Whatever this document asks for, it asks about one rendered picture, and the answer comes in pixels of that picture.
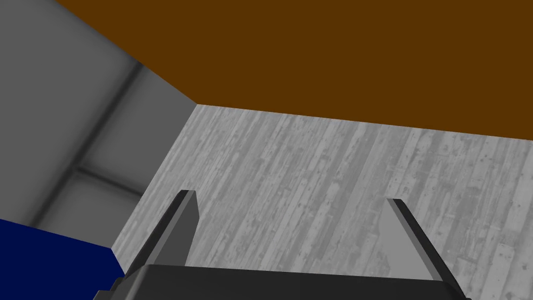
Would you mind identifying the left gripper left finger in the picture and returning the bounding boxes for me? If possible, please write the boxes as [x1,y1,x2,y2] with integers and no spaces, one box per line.
[124,189,199,277]

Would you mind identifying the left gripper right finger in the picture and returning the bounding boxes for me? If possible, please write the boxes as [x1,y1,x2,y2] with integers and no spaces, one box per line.
[376,198,460,288]

